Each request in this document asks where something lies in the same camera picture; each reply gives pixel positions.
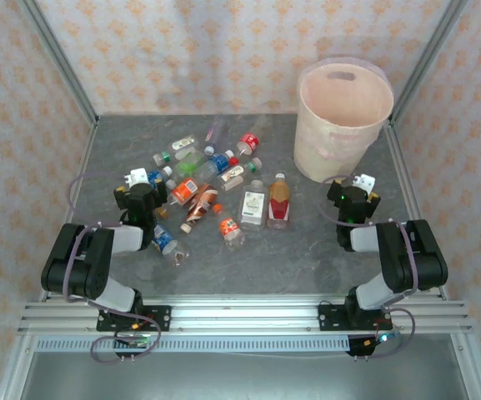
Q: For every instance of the orange label bottle white cap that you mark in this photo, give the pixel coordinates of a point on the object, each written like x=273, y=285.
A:
x=184, y=189

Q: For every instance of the aluminium table side rail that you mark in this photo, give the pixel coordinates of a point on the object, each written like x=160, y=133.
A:
x=71, y=208
x=413, y=200

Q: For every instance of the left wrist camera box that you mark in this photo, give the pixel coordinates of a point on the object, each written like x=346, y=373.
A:
x=138, y=176

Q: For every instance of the small blue label bottle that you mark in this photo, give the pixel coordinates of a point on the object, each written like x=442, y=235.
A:
x=153, y=175

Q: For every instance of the white label bottle green cap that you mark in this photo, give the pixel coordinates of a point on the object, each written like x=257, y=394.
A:
x=181, y=144

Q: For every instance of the aluminium frame post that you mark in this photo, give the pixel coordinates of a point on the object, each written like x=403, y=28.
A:
x=63, y=62
x=427, y=60

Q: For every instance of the copper label bottle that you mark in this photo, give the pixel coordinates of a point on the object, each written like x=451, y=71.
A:
x=200, y=204

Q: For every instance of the pale pink plastic bin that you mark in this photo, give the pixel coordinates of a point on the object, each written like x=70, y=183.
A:
x=332, y=141

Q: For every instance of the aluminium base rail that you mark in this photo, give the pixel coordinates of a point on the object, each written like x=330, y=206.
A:
x=244, y=316

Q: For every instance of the red brown juice bottle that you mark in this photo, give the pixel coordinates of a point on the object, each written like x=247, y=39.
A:
x=279, y=204

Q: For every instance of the green label clear bottle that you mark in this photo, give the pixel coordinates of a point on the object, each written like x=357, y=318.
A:
x=188, y=165

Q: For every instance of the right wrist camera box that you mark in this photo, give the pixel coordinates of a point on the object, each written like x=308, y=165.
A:
x=365, y=181

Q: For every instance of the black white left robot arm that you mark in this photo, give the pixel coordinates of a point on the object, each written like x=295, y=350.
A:
x=77, y=266

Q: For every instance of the clear square bottle white label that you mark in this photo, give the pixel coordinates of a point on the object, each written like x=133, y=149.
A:
x=252, y=206

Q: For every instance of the blue label bottle white cap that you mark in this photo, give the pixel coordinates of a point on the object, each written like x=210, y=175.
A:
x=218, y=162

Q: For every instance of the clear bottle with purple label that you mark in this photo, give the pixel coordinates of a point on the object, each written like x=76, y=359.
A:
x=215, y=131

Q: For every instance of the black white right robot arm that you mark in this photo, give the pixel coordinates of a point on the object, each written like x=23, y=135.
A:
x=415, y=262

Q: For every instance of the red label cola bottle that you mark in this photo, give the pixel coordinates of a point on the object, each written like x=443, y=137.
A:
x=248, y=141

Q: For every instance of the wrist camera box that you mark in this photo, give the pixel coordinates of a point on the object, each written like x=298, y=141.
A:
x=365, y=181
x=138, y=176

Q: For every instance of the blue yellow label bottle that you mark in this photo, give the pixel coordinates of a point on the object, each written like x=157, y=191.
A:
x=164, y=239

